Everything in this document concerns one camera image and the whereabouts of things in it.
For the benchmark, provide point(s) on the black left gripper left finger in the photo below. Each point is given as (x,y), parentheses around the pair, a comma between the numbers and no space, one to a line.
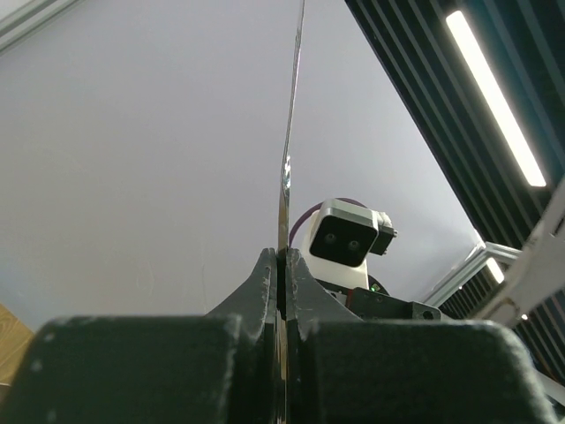
(219,367)

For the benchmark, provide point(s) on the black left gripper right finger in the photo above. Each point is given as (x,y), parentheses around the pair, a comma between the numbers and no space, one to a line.
(343,369)

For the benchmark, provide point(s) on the steel kitchen tongs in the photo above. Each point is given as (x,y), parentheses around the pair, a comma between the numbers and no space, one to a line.
(283,236)

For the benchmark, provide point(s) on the ceiling light bar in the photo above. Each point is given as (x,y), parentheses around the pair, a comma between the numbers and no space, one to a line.
(488,86)

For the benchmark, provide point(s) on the white top camera head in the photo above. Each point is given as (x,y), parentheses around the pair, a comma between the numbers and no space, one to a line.
(341,234)

